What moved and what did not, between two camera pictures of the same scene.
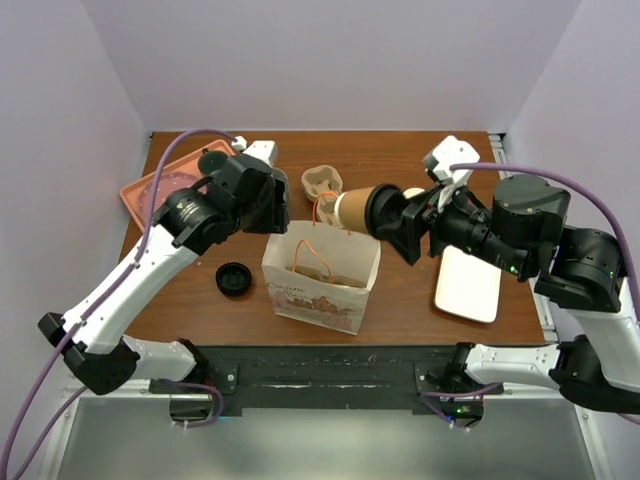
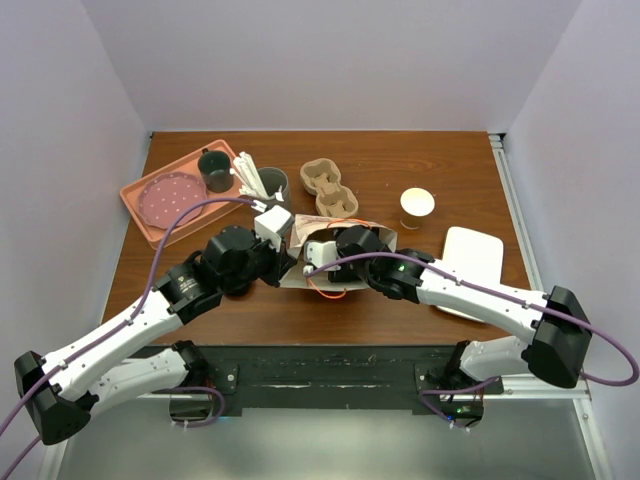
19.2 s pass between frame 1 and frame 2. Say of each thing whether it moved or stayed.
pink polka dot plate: stayed
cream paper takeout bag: moved
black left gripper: moved
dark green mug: stayed
